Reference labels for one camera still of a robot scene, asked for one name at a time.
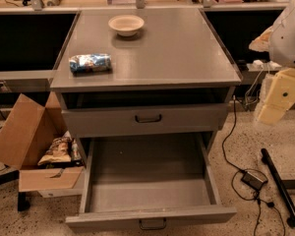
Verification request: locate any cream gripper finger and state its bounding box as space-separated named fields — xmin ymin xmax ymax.
xmin=249 ymin=27 xmax=272 ymax=52
xmin=256 ymin=68 xmax=295 ymax=125

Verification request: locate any blue silver redbull can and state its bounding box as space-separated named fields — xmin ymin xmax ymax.
xmin=69 ymin=53 xmax=112 ymax=74

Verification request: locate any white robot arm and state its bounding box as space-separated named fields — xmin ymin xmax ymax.
xmin=249 ymin=0 xmax=295 ymax=125

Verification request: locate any grey drawer cabinet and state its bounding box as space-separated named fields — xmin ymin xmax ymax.
xmin=49 ymin=7 xmax=243 ymax=167

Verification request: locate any open grey middle drawer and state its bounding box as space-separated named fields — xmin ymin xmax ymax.
xmin=66 ymin=133 xmax=236 ymax=233

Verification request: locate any white power strip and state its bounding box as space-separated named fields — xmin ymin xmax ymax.
xmin=252 ymin=60 xmax=281 ymax=70

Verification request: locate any black power adapter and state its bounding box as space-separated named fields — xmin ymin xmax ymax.
xmin=241 ymin=172 xmax=265 ymax=191

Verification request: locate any black metal stand leg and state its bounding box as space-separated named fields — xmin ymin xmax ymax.
xmin=261 ymin=148 xmax=295 ymax=228

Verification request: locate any beige ceramic bowl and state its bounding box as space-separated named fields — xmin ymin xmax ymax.
xmin=108 ymin=15 xmax=145 ymax=37

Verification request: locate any small bottle in box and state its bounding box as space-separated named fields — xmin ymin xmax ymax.
xmin=71 ymin=140 xmax=82 ymax=161

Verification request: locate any snack chip bag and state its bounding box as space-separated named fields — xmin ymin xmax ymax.
xmin=37 ymin=137 xmax=71 ymax=165

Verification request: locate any open cardboard box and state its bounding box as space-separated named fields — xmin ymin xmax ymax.
xmin=0 ymin=92 xmax=84 ymax=198

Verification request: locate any black power cable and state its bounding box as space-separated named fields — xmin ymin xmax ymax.
xmin=221 ymin=95 xmax=287 ymax=236

